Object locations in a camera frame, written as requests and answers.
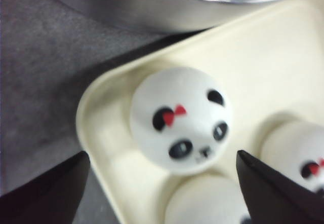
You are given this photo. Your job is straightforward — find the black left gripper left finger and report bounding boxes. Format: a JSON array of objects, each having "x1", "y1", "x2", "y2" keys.
[{"x1": 1, "y1": 151, "x2": 90, "y2": 223}]

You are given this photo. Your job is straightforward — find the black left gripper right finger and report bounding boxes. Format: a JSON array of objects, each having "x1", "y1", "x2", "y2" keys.
[{"x1": 236, "y1": 150, "x2": 323, "y2": 223}]

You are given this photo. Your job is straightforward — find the panda bun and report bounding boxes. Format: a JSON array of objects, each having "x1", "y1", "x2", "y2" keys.
[
  {"x1": 165, "y1": 175, "x2": 252, "y2": 223},
  {"x1": 260, "y1": 121, "x2": 323, "y2": 197},
  {"x1": 129, "y1": 67, "x2": 232, "y2": 175}
]

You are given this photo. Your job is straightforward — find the cream plastic tray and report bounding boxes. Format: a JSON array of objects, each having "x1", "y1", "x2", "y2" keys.
[{"x1": 76, "y1": 0, "x2": 323, "y2": 223}]

